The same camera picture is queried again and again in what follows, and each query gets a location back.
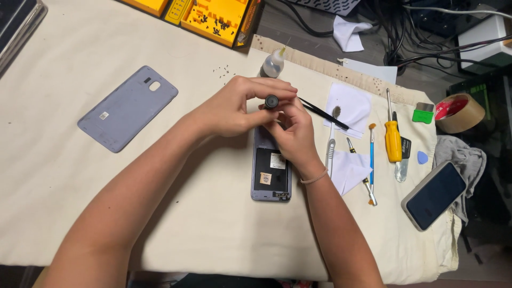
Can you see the person's right hand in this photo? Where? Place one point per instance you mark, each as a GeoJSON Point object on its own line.
{"type": "Point", "coordinates": [298, 140]}

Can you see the person's left hand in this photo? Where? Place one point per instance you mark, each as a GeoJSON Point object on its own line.
{"type": "Point", "coordinates": [228, 112]}

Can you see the person's right fingers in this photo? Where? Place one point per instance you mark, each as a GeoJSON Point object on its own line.
{"type": "Point", "coordinates": [290, 116]}

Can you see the black tweezers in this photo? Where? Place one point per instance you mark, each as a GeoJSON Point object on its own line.
{"type": "Point", "coordinates": [326, 116]}

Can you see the white toothbrush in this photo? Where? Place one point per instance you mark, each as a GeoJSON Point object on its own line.
{"type": "Point", "coordinates": [330, 148]}

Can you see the clear squeeze bottle yellow tip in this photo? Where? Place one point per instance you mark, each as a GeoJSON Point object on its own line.
{"type": "Point", "coordinates": [272, 64]}

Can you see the opened grey smartphone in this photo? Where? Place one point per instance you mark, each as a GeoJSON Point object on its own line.
{"type": "Point", "coordinates": [270, 176]}

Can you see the flat white tissue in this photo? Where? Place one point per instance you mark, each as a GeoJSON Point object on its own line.
{"type": "Point", "coordinates": [354, 102]}

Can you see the yellow black metal spudger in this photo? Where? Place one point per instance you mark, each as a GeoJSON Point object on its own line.
{"type": "Point", "coordinates": [352, 148]}

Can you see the folded white tissue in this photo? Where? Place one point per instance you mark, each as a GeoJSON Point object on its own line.
{"type": "Point", "coordinates": [348, 170]}

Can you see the group of tiny silver screws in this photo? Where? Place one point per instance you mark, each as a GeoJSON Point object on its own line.
{"type": "Point", "coordinates": [223, 71]}

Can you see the white paper sheet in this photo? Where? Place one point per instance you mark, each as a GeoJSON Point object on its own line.
{"type": "Point", "coordinates": [372, 71]}

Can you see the crumpled white tissue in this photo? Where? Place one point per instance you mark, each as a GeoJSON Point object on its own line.
{"type": "Point", "coordinates": [348, 34]}

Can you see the white patterned panel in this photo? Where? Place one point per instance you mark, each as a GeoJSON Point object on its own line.
{"type": "Point", "coordinates": [326, 5]}

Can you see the group of black screws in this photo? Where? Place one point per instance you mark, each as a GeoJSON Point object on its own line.
{"type": "Point", "coordinates": [214, 24]}

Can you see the yellow tool organiser box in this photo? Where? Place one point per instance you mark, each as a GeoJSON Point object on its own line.
{"type": "Point", "coordinates": [216, 18]}

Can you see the green scraper tool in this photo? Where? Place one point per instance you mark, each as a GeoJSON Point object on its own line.
{"type": "Point", "coordinates": [422, 115]}

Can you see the blue triangular pick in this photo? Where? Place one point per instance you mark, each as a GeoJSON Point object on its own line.
{"type": "Point", "coordinates": [422, 158]}

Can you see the cream cloth mat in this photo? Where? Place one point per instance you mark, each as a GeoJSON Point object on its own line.
{"type": "Point", "coordinates": [200, 228]}

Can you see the grey phone back cover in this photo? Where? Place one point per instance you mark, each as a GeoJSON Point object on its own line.
{"type": "Point", "coordinates": [128, 110]}

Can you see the smartphone in beige case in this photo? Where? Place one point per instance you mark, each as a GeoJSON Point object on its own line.
{"type": "Point", "coordinates": [435, 196]}

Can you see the brown packing tape roll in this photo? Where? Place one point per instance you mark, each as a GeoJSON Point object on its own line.
{"type": "Point", "coordinates": [464, 118]}

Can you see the grey cloth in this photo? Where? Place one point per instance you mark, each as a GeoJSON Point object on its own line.
{"type": "Point", "coordinates": [460, 154]}

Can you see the white box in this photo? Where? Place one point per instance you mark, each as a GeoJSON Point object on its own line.
{"type": "Point", "coordinates": [486, 40]}

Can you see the clear plastic case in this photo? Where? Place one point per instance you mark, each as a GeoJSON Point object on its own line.
{"type": "Point", "coordinates": [16, 32]}

